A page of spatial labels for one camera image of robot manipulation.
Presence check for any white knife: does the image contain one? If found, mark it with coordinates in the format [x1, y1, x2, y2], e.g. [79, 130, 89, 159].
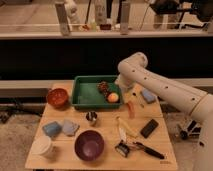
[118, 126, 127, 143]

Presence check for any small metal cup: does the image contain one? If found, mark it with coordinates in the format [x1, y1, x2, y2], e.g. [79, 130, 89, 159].
[86, 111, 97, 126]

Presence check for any purple bowl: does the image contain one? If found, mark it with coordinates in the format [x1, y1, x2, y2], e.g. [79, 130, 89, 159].
[74, 130, 105, 161]

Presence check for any yellow banana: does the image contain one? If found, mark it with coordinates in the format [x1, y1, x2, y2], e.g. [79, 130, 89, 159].
[116, 117, 138, 138]

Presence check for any blue sponge right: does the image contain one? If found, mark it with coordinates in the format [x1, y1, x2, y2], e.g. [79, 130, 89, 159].
[141, 89, 156, 104]

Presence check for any red yellow apple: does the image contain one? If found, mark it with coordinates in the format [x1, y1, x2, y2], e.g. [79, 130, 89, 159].
[107, 93, 119, 103]

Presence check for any light blue cloth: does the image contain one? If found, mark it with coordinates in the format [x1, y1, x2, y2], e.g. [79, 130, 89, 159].
[62, 120, 79, 136]

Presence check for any dark grape bunch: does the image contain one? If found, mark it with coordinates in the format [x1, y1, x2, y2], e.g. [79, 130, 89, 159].
[97, 81, 110, 98]

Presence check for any red bowl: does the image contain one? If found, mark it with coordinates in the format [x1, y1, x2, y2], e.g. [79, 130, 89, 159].
[46, 88, 69, 108]

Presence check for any green plastic tray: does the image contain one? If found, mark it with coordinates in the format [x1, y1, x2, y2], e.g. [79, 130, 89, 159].
[71, 75, 123, 110]

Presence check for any black handled peeler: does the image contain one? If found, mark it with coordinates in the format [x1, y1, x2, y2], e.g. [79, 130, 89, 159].
[133, 142, 165, 159]

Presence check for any blue sponge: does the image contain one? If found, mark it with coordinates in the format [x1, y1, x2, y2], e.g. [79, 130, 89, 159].
[141, 89, 156, 104]
[42, 121, 62, 137]

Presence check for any white paper cup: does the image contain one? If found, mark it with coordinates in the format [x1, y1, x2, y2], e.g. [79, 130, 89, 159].
[31, 136, 53, 158]

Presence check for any black binder clip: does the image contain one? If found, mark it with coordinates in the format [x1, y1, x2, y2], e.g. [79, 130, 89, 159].
[115, 141, 130, 158]

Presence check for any black remote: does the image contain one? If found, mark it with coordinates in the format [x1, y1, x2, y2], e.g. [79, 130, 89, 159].
[140, 119, 158, 138]

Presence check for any small spoon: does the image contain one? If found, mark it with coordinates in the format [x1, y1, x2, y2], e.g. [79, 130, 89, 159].
[132, 92, 144, 108]

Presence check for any orange carrot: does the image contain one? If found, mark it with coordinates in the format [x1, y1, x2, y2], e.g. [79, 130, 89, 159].
[126, 101, 135, 119]

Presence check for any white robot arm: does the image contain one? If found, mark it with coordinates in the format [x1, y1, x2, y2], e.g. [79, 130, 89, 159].
[116, 52, 213, 171]

